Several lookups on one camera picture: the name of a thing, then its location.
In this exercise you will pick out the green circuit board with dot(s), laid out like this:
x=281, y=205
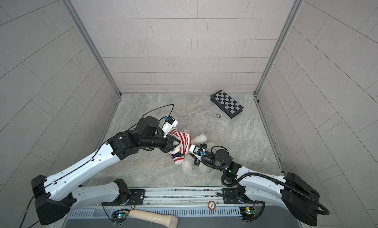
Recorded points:
x=119, y=216
x=247, y=213

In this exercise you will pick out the right green circuit board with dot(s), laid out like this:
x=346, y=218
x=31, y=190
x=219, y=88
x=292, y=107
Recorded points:
x=247, y=213

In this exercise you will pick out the left green circuit board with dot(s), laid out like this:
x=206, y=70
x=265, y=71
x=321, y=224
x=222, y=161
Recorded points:
x=119, y=216

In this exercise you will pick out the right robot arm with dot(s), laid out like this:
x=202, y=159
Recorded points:
x=289, y=192

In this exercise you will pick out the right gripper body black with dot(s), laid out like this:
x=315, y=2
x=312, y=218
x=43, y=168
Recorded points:
x=211, y=158

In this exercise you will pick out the red white striped sweater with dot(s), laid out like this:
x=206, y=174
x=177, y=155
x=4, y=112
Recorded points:
x=181, y=149

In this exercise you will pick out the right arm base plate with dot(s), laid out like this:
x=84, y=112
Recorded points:
x=234, y=196

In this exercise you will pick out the black white checkerboard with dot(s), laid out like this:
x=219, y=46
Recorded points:
x=226, y=103

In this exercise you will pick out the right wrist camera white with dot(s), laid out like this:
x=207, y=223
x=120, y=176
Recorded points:
x=196, y=150

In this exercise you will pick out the aluminium front rail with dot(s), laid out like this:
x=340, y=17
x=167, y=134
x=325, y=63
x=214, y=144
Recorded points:
x=176, y=201

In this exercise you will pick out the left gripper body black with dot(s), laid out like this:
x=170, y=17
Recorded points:
x=164, y=145

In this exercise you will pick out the beige wooden handle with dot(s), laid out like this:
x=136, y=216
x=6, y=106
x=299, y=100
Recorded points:
x=168, y=221

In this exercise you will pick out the round red white sticker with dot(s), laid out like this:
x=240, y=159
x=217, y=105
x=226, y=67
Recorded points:
x=211, y=205

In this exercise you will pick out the white teddy bear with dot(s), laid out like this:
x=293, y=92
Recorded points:
x=188, y=166

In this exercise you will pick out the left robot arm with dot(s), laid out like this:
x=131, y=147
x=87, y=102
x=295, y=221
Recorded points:
x=55, y=196

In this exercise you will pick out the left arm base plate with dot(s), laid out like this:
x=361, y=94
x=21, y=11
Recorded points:
x=134, y=198

